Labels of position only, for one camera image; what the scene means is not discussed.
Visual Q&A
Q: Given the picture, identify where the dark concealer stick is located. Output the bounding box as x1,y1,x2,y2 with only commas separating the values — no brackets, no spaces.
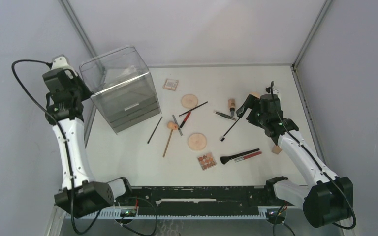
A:
214,111,237,121

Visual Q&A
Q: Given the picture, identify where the black brow comb brush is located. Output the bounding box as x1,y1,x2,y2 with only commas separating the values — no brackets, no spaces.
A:
220,118,240,142

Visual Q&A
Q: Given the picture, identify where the grey metallic stick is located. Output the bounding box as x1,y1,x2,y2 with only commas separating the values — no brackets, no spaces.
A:
172,115,183,136

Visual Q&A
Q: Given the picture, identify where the red lip pencil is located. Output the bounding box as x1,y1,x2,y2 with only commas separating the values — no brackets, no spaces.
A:
180,112,191,128

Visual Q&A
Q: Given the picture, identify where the red silver lip gloss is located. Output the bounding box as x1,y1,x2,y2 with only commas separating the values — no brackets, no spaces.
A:
234,151,262,162

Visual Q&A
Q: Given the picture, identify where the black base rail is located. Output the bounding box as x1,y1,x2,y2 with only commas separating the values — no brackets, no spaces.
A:
132,186,274,217

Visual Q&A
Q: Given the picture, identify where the thin black pencil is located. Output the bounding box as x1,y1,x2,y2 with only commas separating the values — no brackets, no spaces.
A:
147,116,163,144

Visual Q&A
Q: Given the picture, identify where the clear acrylic makeup organizer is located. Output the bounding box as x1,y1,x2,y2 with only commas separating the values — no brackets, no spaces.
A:
79,46,161,134

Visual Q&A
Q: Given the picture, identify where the cream jar gold lid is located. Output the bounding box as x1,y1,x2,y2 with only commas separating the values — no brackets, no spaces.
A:
250,92,260,98

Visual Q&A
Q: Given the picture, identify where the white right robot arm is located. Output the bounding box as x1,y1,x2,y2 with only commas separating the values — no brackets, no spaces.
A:
236,94,356,229

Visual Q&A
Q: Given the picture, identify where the BB cream tube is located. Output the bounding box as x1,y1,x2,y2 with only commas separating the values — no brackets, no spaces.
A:
228,98,236,117

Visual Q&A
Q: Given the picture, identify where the round beige sponge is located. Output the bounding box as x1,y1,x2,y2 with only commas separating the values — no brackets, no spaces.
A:
181,94,198,109
188,133,207,151

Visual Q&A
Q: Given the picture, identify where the round beige sponge upper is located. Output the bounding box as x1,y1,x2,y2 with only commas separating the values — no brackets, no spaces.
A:
181,94,198,109

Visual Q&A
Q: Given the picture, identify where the black powder brush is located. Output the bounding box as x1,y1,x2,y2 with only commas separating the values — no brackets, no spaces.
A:
220,148,260,165

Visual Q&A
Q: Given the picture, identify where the small square pink compact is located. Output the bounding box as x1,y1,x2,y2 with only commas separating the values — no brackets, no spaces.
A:
163,79,179,91

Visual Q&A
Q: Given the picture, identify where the thin black liner brush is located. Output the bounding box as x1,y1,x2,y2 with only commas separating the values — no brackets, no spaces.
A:
179,101,208,117

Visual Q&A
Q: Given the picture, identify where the wooden handle brush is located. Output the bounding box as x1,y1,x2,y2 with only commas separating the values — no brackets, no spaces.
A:
162,129,174,158

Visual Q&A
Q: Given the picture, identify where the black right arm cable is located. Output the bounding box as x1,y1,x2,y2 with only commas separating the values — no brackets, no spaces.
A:
265,81,357,230

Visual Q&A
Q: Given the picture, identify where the round beige sponge lower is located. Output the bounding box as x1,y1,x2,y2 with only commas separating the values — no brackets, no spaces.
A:
188,133,207,151

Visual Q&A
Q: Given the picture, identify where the eyeshadow palette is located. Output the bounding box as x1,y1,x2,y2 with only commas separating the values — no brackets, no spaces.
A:
197,152,217,171

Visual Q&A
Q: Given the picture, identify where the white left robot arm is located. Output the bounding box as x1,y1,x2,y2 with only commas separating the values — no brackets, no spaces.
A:
42,68,134,218

